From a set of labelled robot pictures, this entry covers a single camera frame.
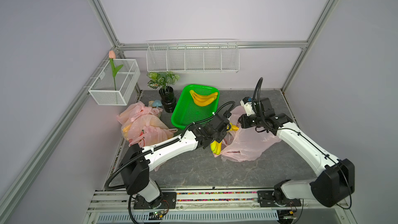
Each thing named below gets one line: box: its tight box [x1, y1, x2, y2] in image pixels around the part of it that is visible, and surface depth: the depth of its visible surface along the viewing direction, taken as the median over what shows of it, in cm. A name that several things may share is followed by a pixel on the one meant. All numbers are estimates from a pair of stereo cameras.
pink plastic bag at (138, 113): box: [116, 101, 169, 140], surface depth 90 cm
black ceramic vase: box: [158, 85, 177, 114], surface depth 103 cm
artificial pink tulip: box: [108, 50, 124, 91], surface depth 86 cm
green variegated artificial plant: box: [146, 71, 180, 90], surface depth 93 cm
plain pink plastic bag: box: [213, 106, 282, 162], surface depth 80 cm
